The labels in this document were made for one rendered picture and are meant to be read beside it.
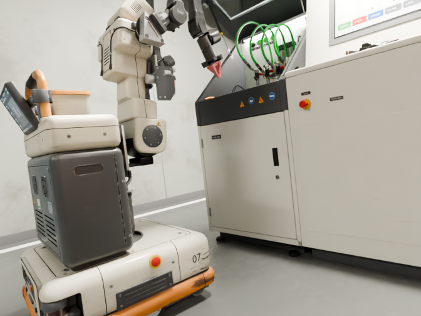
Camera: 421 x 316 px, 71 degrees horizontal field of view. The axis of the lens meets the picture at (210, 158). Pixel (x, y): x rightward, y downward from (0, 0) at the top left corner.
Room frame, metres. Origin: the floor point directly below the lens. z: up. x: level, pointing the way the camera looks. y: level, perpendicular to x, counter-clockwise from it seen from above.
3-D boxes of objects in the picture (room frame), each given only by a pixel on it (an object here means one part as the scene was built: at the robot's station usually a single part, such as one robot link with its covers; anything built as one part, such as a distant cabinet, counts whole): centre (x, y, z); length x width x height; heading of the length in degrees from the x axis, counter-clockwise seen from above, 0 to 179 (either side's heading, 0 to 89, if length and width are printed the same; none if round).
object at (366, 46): (1.35, -0.78, 1.01); 0.23 x 0.11 x 0.06; 45
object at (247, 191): (1.80, -0.18, 0.44); 0.65 x 0.02 x 0.68; 45
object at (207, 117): (1.81, -0.20, 0.87); 0.62 x 0.04 x 0.16; 45
